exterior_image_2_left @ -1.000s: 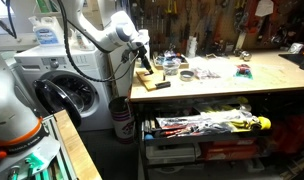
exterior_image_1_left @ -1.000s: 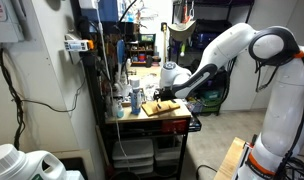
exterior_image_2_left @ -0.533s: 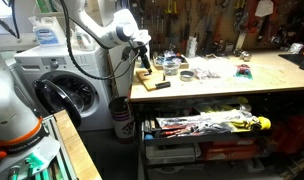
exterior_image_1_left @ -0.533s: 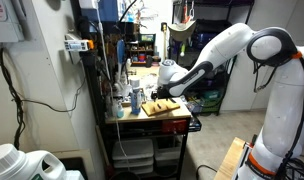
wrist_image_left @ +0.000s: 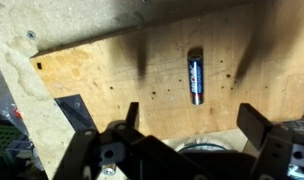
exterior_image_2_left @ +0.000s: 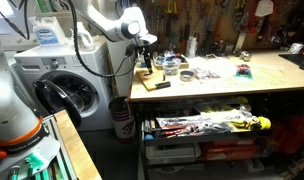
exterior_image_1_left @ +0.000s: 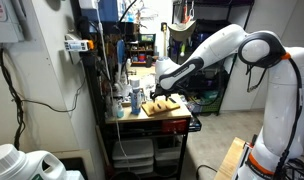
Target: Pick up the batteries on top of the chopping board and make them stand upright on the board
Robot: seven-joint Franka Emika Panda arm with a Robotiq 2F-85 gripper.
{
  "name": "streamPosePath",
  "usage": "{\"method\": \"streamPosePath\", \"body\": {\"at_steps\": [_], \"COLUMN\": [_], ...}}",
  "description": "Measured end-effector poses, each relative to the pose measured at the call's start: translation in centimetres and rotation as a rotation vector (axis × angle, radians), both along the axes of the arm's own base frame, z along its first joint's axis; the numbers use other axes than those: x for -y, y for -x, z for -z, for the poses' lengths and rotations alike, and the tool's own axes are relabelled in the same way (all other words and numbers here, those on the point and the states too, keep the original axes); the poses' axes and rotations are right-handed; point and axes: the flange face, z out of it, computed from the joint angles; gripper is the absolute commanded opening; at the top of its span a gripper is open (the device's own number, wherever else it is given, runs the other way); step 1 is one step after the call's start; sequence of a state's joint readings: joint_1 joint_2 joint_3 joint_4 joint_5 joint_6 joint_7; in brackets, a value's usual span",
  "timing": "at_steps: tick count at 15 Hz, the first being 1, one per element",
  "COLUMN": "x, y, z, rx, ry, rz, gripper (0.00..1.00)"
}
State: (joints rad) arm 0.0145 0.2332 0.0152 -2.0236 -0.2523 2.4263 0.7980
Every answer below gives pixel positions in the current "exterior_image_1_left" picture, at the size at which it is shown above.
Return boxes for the large white detergent jug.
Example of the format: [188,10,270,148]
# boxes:
[0,143,68,180]

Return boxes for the black metal workbench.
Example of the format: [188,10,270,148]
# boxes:
[103,65,193,180]

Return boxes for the grey wall box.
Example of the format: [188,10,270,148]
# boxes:
[0,0,25,44]

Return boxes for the white power strip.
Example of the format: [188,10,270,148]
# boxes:
[63,33,95,53]

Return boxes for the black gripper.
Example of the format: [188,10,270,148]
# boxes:
[150,83,185,103]

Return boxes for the red drawer front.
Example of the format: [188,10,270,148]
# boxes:
[161,119,188,135]

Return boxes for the blue handled tool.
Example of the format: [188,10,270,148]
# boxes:
[115,39,126,84]

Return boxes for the white hanging cord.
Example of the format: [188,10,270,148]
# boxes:
[94,0,130,163]

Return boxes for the wooden chopping board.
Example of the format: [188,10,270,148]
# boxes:
[140,97,181,118]

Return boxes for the blue soap bottle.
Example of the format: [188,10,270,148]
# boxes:
[115,99,126,119]

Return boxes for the white spray can blue label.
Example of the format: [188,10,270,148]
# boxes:
[129,75,143,116]

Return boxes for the clear plastic storage bin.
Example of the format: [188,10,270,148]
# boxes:
[112,138,155,160]
[113,157,155,175]

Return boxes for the blue box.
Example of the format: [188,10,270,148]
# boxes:
[98,0,120,23]

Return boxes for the black metal shelf rack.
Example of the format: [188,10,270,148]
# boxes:
[167,0,256,117]

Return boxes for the green plastic basket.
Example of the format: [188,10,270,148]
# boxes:
[201,97,223,114]

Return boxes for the black wall cables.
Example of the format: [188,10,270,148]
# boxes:
[0,46,27,151]

